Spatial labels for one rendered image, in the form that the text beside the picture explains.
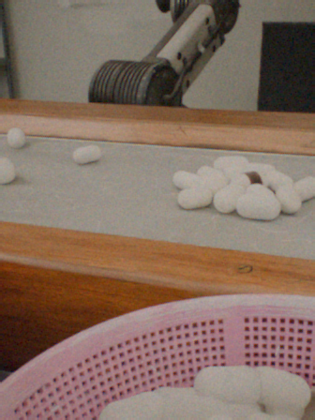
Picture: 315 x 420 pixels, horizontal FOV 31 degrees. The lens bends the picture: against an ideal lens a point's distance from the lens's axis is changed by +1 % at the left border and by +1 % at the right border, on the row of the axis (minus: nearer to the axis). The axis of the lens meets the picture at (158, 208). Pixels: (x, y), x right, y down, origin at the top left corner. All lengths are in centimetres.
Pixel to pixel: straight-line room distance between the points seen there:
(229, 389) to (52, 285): 14
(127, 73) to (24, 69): 225
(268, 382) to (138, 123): 48
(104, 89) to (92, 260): 68
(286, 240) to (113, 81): 63
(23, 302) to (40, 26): 279
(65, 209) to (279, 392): 28
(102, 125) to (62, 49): 235
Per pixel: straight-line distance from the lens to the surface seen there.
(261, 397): 30
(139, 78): 98
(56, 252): 37
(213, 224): 47
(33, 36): 317
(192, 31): 110
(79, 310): 37
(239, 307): 31
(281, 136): 67
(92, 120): 74
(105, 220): 48
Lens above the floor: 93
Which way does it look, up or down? 22 degrees down
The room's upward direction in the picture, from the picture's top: 1 degrees counter-clockwise
